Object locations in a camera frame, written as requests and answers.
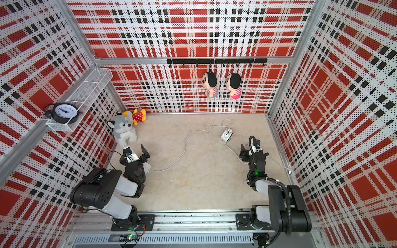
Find hanging doll pink shorts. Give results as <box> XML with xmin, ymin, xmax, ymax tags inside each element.
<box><xmin>226</xmin><ymin>73</ymin><xmax>242</xmax><ymax>100</ymax></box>

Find yellow red plush toy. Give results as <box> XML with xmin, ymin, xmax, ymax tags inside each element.
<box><xmin>122</xmin><ymin>109</ymin><xmax>147</xmax><ymax>126</ymax></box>

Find hanging doll blue shorts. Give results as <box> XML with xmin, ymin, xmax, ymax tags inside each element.
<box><xmin>202</xmin><ymin>72</ymin><xmax>219</xmax><ymax>98</ymax></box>

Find grey husky plush toy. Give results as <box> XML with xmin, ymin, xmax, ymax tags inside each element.
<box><xmin>106</xmin><ymin>113</ymin><xmax>138</xmax><ymax>148</ymax></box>

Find white wire mesh shelf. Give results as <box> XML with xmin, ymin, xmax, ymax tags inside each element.
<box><xmin>47</xmin><ymin>67</ymin><xmax>113</xmax><ymax>132</ymax></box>

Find white power strip cord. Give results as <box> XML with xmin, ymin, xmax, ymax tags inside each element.
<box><xmin>148</xmin><ymin>118</ymin><xmax>294</xmax><ymax>174</ymax></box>

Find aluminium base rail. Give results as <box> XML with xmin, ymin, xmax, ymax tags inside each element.
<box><xmin>61</xmin><ymin>209</ymin><xmax>326</xmax><ymax>248</ymax></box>

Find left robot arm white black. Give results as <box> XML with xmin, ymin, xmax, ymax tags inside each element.
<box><xmin>70</xmin><ymin>145</ymin><xmax>155</xmax><ymax>232</ymax></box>

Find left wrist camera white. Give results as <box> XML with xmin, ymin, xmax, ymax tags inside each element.
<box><xmin>123</xmin><ymin>147</ymin><xmax>139</xmax><ymax>163</ymax></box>

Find green circuit board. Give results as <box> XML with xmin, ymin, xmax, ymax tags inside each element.
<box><xmin>119</xmin><ymin>234</ymin><xmax>138</xmax><ymax>243</ymax></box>

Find black wall hook rail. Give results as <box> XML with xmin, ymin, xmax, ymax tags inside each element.
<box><xmin>166</xmin><ymin>58</ymin><xmax>268</xmax><ymax>66</ymax></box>

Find black round alarm clock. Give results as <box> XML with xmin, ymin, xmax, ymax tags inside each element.
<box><xmin>43</xmin><ymin>102</ymin><xmax>81</xmax><ymax>124</ymax></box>

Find white computer mouse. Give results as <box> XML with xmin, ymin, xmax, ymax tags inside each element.
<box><xmin>221</xmin><ymin>128</ymin><xmax>233</xmax><ymax>144</ymax></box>

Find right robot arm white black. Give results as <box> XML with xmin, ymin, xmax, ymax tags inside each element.
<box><xmin>236</xmin><ymin>147</ymin><xmax>312</xmax><ymax>236</ymax></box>

